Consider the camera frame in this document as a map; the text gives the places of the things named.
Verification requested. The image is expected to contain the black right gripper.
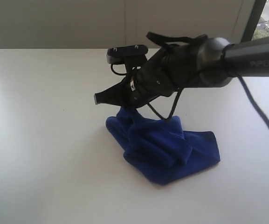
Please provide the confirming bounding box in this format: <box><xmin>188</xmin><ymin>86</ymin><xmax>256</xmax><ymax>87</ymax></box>
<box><xmin>94</xmin><ymin>44</ymin><xmax>200</xmax><ymax>108</ymax></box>

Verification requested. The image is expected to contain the blue towel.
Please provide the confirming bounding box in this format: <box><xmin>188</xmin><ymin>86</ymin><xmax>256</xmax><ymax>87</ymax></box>
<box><xmin>105</xmin><ymin>108</ymin><xmax>221</xmax><ymax>186</ymax></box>

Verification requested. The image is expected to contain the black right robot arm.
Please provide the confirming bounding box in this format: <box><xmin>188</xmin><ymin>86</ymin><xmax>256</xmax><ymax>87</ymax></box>
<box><xmin>94</xmin><ymin>32</ymin><xmax>269</xmax><ymax>108</ymax></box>

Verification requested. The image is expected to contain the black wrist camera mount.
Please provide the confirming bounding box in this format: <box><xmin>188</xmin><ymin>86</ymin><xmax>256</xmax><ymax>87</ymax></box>
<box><xmin>106</xmin><ymin>45</ymin><xmax>149</xmax><ymax>76</ymax></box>

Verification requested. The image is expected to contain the black window frame post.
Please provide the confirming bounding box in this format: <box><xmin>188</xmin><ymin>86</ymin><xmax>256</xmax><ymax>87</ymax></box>
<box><xmin>241</xmin><ymin>0</ymin><xmax>266</xmax><ymax>42</ymax></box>

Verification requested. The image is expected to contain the black braided cable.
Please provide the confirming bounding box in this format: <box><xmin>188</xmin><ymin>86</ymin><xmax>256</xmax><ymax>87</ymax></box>
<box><xmin>145</xmin><ymin>31</ymin><xmax>269</xmax><ymax>152</ymax></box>

